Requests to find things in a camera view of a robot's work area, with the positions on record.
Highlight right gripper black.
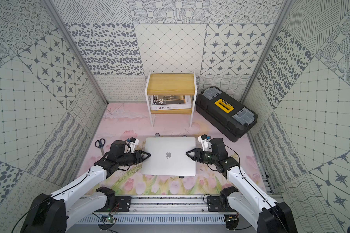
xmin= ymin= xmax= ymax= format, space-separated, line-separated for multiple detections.
xmin=185 ymin=148 xmax=218 ymax=164

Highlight silver laptop computer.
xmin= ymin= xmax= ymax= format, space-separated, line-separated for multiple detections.
xmin=141 ymin=137 xmax=196 ymax=177

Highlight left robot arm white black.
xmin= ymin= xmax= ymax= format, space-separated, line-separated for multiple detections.
xmin=20 ymin=137 xmax=151 ymax=233

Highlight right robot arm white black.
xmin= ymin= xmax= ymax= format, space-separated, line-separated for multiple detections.
xmin=186 ymin=135 xmax=297 ymax=233

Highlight grey folding laptop stand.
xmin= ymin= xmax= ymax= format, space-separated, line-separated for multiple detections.
xmin=154 ymin=133 xmax=187 ymax=179

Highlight black toolbox with yellow latch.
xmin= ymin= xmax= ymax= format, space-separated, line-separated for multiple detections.
xmin=195 ymin=86 xmax=258 ymax=142

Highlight Folio magazine book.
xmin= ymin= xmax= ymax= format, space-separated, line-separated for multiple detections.
xmin=149 ymin=95 xmax=192 ymax=111

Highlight left green circuit board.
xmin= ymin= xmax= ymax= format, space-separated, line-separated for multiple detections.
xmin=101 ymin=215 xmax=116 ymax=224

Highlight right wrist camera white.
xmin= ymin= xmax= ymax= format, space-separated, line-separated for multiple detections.
xmin=197 ymin=135 xmax=212 ymax=151

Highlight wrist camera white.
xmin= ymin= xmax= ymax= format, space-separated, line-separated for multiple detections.
xmin=126 ymin=137 xmax=140 ymax=150
xmin=197 ymin=135 xmax=212 ymax=151

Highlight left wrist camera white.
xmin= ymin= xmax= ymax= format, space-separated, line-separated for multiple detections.
xmin=126 ymin=137 xmax=140 ymax=150

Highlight black handled scissors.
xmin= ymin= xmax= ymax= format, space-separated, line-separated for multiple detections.
xmin=95 ymin=138 xmax=106 ymax=156

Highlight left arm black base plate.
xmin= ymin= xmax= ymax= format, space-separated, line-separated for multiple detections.
xmin=104 ymin=196 xmax=132 ymax=213

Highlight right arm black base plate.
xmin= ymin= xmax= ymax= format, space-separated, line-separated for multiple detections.
xmin=206 ymin=196 xmax=232 ymax=212

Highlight white vented cable duct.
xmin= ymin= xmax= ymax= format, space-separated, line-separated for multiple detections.
xmin=77 ymin=214 xmax=225 ymax=225

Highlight wooden shelf with white frame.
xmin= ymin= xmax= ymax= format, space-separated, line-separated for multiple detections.
xmin=144 ymin=72 xmax=197 ymax=127

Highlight aluminium mounting rail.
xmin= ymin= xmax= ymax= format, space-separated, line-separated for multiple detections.
xmin=75 ymin=194 xmax=284 ymax=216

